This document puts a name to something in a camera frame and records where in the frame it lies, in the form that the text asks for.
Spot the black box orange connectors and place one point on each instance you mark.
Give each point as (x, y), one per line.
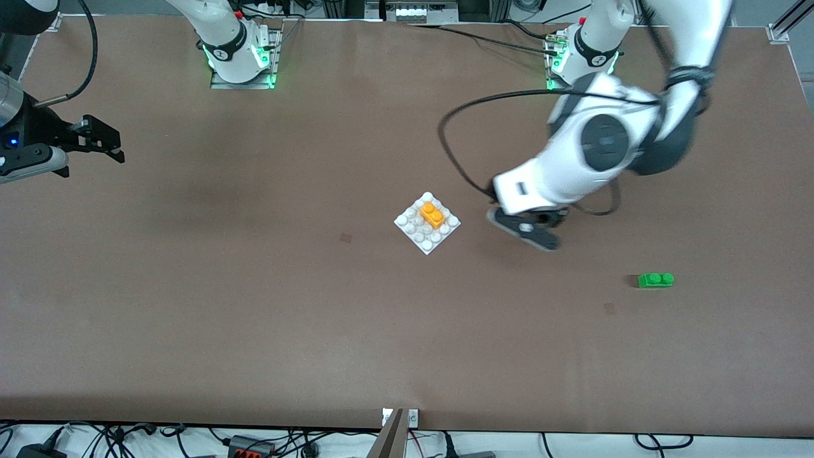
(251, 448)

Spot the green toy block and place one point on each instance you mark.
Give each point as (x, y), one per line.
(655, 280)

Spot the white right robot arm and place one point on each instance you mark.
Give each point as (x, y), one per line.
(222, 32)

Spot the white studded base plate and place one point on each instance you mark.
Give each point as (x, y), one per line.
(413, 232)

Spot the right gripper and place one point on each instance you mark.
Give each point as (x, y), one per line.
(52, 134)

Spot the white power strip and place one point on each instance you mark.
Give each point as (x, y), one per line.
(410, 11)

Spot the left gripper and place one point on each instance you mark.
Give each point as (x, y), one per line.
(550, 218)

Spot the yellow toy block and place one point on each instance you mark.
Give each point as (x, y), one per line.
(432, 215)

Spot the black power adapter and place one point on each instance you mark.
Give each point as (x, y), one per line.
(38, 453)

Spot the metal corner bracket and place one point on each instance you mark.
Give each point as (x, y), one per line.
(58, 24)
(777, 35)

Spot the aluminium frame rail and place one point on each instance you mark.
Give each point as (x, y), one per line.
(795, 15)

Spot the black power brick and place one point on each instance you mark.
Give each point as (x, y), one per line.
(477, 455)

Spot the small metal edge bracket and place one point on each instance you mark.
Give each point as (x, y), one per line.
(413, 418)

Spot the grey tapered post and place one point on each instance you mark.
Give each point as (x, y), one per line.
(389, 442)

